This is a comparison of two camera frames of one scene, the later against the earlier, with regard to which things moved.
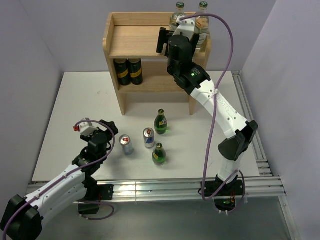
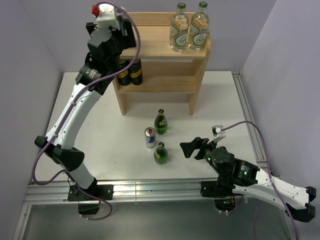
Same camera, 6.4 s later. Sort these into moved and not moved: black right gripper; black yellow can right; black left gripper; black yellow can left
Moved: black left gripper; black right gripper
Not moved: black yellow can left; black yellow can right
